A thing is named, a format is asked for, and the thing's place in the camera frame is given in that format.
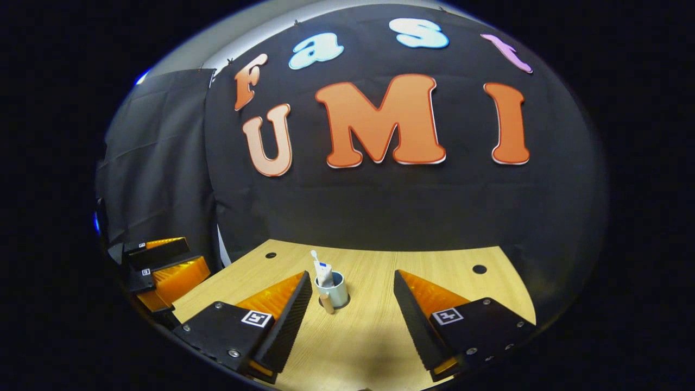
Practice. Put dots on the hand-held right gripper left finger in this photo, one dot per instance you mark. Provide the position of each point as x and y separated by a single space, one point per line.
290 326

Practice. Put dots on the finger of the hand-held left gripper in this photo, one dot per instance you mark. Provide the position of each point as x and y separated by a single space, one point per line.
174 279
163 251

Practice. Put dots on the wooden desktop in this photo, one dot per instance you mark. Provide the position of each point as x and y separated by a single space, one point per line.
364 336

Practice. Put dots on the white and blue toothbrush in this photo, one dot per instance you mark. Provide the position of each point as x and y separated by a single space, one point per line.
314 254

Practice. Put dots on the white toothpaste tube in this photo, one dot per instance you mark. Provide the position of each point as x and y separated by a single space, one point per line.
324 274

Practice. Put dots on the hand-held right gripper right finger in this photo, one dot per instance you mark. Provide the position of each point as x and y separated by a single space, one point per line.
415 331

